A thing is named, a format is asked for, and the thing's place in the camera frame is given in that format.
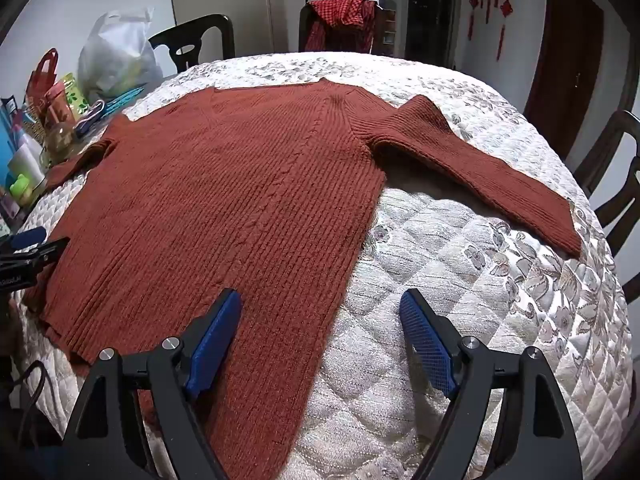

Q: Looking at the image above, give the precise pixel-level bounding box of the white plastic bag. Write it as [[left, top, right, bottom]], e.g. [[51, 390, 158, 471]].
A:
[[77, 7, 163, 106]]

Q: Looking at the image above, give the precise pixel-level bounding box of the cream quilted floral blanket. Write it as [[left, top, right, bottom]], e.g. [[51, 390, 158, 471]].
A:
[[10, 52, 633, 480]]

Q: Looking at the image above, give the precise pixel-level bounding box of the red gift bag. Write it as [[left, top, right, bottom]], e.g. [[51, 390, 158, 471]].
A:
[[26, 49, 60, 111]]

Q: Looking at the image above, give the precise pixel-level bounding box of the green frog toy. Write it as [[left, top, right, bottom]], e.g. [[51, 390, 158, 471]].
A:
[[10, 174, 34, 207]]

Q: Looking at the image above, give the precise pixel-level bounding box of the green floral packet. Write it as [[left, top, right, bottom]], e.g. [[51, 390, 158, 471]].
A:
[[60, 74, 92, 121]]

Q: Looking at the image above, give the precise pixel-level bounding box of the blue pouch with pink strap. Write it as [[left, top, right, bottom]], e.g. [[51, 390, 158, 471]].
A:
[[74, 101, 109, 137]]

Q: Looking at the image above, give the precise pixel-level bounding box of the glass jar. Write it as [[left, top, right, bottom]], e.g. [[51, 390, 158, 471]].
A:
[[46, 120, 85, 167]]

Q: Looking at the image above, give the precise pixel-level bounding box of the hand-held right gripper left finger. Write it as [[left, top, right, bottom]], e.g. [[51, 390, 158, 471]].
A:
[[60, 287, 243, 480]]

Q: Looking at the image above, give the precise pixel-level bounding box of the brown wooden door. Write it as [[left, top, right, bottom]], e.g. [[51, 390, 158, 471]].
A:
[[524, 0, 606, 161]]

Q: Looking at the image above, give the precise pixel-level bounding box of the rust brown knit sweater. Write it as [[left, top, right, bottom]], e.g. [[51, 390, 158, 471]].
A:
[[22, 79, 583, 480]]

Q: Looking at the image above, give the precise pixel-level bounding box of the pink drinking bottle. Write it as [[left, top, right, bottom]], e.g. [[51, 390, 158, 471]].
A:
[[44, 85, 71, 127]]

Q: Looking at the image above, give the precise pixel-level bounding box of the white cup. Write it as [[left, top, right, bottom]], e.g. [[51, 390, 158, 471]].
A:
[[7, 149, 47, 196]]

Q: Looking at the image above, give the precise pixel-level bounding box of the dark glass door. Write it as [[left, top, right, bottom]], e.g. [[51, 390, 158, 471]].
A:
[[404, 0, 459, 68]]

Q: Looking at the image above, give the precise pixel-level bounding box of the black cable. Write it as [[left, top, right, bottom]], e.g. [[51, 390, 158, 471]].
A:
[[7, 359, 68, 443]]

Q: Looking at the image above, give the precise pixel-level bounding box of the dark wooden chair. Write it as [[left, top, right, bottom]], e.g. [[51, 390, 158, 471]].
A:
[[148, 14, 236, 75], [299, 0, 401, 56], [574, 110, 640, 306]]

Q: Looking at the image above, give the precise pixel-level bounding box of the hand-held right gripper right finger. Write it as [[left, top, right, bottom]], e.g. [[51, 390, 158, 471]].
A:
[[400, 287, 583, 480]]

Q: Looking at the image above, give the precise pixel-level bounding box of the red checked cloth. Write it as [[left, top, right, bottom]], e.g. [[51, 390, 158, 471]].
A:
[[305, 0, 377, 55]]

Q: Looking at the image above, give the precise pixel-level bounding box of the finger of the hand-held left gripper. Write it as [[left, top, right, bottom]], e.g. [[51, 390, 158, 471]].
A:
[[0, 239, 69, 273], [9, 227, 47, 252]]

